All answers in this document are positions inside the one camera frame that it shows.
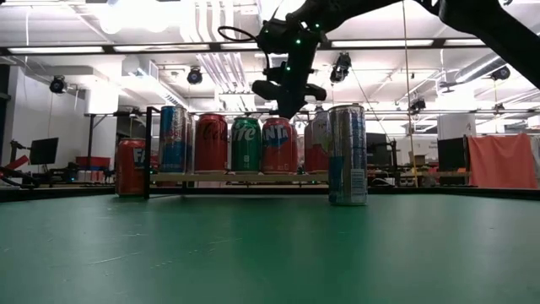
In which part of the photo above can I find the blue silver Red Bull can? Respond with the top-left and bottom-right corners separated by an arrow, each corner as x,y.
158,105 -> 189,174

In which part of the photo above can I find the black overhead camera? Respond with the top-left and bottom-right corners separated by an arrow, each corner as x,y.
329,52 -> 353,84

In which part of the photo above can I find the white silver soda can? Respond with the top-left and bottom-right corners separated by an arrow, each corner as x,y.
303,120 -> 317,173

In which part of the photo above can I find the red fabric backdrop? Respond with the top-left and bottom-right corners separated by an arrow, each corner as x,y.
467,133 -> 539,190

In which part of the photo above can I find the black shelf end frame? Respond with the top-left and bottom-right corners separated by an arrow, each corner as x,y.
143,106 -> 161,200

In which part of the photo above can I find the black monitor on arm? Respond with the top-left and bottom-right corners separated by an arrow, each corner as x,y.
28,137 -> 59,166

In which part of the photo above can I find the thin grey hanging cable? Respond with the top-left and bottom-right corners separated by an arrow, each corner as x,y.
400,0 -> 419,187

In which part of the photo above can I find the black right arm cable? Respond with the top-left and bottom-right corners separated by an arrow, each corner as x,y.
217,24 -> 272,71

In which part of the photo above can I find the black background panel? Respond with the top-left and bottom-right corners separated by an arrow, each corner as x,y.
366,133 -> 392,166

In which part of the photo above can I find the red storage bin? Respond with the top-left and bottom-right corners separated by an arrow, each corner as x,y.
75,155 -> 111,169

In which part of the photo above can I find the white and black cabinet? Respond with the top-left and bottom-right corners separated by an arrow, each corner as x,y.
436,112 -> 478,173

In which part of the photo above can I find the red can with black label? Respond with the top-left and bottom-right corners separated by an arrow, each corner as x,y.
193,112 -> 230,174

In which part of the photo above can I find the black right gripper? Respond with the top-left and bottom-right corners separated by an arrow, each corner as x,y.
251,62 -> 328,121

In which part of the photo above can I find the green Sprite can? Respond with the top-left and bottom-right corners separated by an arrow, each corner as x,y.
230,117 -> 262,174

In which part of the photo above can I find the background black table frame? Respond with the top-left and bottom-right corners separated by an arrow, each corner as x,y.
83,111 -> 147,170

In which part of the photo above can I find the dark red soda can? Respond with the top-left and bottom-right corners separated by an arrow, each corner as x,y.
115,137 -> 147,198

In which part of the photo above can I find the orange-red Fanta can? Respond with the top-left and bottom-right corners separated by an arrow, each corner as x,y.
260,117 -> 299,175

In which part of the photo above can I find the silver and red soda can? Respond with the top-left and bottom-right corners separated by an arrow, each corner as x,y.
315,111 -> 331,174

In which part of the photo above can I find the green table mat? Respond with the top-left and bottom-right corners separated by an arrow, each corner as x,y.
0,193 -> 540,304

